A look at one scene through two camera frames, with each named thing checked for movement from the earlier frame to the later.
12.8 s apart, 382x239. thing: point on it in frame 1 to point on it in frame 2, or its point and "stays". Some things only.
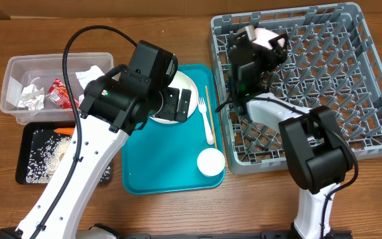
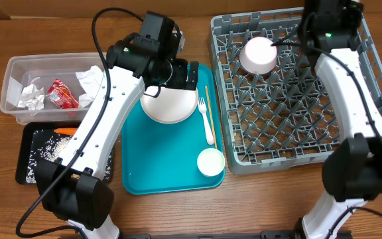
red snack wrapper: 58,92 stays
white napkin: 85,76 stays
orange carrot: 65,131 stays
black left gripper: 171,111 to 180,80
